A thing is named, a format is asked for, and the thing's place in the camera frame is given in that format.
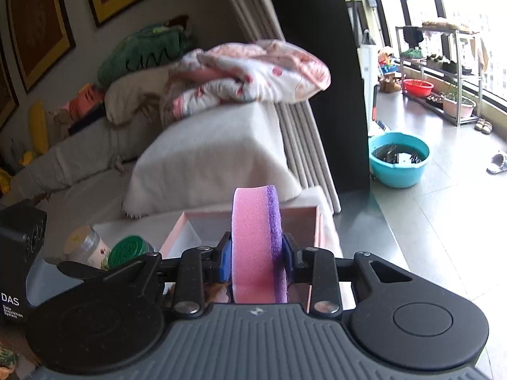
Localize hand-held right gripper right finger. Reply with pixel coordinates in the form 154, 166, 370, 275
281, 233, 413, 320

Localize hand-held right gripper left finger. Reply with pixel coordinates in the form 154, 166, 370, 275
56, 231, 234, 320

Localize pink and purple sponge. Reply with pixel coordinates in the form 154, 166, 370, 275
230, 185, 285, 305

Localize pink cardboard box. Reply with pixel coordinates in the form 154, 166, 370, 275
159, 205, 329, 314

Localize tall jar with clear lid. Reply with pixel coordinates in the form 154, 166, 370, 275
62, 225, 112, 272

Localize green-lidded glass jar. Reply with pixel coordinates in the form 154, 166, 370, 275
106, 235, 156, 272

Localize beige sofa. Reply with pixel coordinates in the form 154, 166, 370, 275
8, 119, 175, 254

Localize white covered cushion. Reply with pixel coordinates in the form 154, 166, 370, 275
122, 100, 305, 219

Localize yellow plush pillow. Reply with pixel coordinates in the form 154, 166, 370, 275
28, 98, 51, 156

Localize teal plastic basin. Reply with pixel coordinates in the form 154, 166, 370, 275
368, 130, 432, 189

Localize dark blue flat book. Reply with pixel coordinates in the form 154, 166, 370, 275
67, 102, 108, 137

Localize orange pink plush toy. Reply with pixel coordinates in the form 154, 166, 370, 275
59, 82, 107, 123

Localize pink floral blanket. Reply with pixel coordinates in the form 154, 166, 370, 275
159, 39, 332, 128

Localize cream pillow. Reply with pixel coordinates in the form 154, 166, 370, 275
104, 66, 181, 128

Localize brown boots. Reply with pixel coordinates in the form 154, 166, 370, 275
379, 74, 403, 94

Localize red plastic basin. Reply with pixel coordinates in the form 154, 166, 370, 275
402, 79, 435, 97

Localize green plush toy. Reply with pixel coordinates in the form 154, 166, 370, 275
96, 15, 198, 88

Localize pink flower pot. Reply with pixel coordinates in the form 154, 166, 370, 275
441, 82, 477, 119

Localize white slipper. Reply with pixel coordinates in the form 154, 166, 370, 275
485, 150, 507, 175

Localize metal shelf rack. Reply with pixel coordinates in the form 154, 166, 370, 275
395, 23, 487, 128

